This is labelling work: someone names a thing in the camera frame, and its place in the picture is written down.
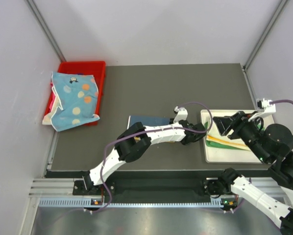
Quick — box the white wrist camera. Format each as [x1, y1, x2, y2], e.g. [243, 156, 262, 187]
[173, 106, 188, 123]
[248, 98, 276, 122]

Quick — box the pink towel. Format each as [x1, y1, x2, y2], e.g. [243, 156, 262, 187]
[44, 82, 60, 115]

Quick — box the green microfiber towel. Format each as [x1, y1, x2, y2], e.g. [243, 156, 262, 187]
[204, 119, 265, 151]

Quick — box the blue patterned towel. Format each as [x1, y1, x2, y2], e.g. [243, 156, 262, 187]
[42, 72, 100, 132]

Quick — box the orange mustard towel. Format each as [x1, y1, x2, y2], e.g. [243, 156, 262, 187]
[127, 115, 176, 145]

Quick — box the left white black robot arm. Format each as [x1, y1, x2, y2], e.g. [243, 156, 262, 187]
[83, 120, 208, 194]

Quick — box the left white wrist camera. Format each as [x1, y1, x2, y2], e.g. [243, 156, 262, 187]
[173, 106, 188, 123]

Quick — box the left aluminium corner post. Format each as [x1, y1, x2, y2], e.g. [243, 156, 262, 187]
[24, 0, 67, 62]

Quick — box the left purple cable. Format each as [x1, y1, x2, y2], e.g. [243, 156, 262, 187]
[83, 101, 214, 216]

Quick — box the aluminium frame rail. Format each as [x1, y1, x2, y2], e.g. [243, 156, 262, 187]
[29, 177, 285, 197]

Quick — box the yellow green patterned towel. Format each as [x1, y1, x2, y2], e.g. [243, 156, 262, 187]
[206, 127, 249, 151]

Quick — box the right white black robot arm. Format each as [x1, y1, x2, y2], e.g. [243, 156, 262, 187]
[213, 111, 293, 235]

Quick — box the grey slotted cable duct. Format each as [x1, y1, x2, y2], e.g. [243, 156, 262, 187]
[38, 197, 235, 209]

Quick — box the white square tray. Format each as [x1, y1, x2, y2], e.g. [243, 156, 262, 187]
[200, 110, 274, 164]

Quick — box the right aluminium corner post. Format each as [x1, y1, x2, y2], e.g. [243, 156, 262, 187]
[242, 0, 289, 73]

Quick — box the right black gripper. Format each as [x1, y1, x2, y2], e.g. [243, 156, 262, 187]
[212, 109, 270, 163]

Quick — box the aluminium corner post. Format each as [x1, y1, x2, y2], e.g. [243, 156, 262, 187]
[24, 0, 67, 62]
[242, 0, 289, 73]

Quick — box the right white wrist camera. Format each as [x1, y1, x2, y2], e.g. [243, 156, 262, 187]
[248, 98, 276, 122]

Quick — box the red plastic bin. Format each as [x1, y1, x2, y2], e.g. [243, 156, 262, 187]
[57, 61, 106, 125]

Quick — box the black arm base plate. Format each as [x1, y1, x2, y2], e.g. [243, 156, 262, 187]
[73, 171, 231, 202]

